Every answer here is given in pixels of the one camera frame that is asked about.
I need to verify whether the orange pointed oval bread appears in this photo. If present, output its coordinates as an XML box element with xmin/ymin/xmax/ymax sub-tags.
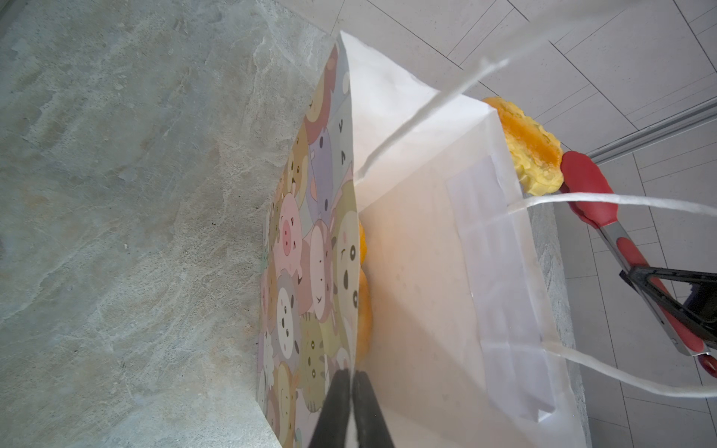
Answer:
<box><xmin>358</xmin><ymin>223</ymin><xmax>367</xmax><ymax>265</ymax></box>

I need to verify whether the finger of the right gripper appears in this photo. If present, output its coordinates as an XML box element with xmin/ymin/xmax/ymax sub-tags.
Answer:
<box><xmin>620</xmin><ymin>266</ymin><xmax>716</xmax><ymax>350</ymax></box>

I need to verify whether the white cartoon paper bag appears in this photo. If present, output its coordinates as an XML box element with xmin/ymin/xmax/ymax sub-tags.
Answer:
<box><xmin>254</xmin><ymin>0</ymin><xmax>717</xmax><ymax>448</ymax></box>

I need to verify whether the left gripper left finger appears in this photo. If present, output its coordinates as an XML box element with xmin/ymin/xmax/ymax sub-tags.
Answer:
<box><xmin>308</xmin><ymin>370</ymin><xmax>351</xmax><ymax>448</ymax></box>

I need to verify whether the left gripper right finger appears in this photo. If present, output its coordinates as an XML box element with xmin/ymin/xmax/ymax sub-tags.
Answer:
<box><xmin>351</xmin><ymin>371</ymin><xmax>395</xmax><ymax>448</ymax></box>

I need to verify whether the yellow ridged long bread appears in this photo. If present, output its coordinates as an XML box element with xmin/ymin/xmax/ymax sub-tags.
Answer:
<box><xmin>483</xmin><ymin>97</ymin><xmax>564</xmax><ymax>196</ymax></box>

